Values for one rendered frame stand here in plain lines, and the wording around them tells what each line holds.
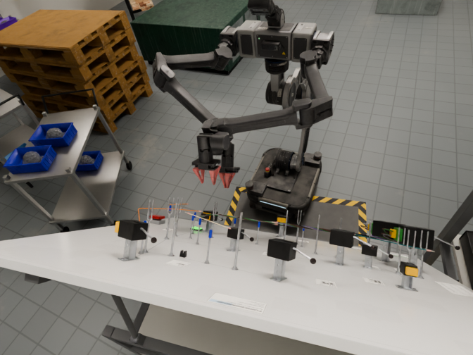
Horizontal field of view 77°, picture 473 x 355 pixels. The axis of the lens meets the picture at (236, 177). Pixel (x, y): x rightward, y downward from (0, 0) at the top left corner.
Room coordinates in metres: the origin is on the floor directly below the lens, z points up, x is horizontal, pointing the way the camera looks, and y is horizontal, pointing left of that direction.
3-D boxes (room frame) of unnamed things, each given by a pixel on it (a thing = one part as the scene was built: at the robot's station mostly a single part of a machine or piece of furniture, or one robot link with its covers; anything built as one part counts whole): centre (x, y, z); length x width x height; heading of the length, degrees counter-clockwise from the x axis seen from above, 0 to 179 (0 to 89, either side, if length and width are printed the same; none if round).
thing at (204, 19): (4.95, -0.01, 0.33); 1.66 x 1.56 x 0.66; 147
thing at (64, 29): (3.79, 1.72, 0.53); 1.44 x 0.99 x 1.07; 59
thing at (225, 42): (1.59, -0.08, 1.45); 0.09 x 0.08 x 0.12; 58
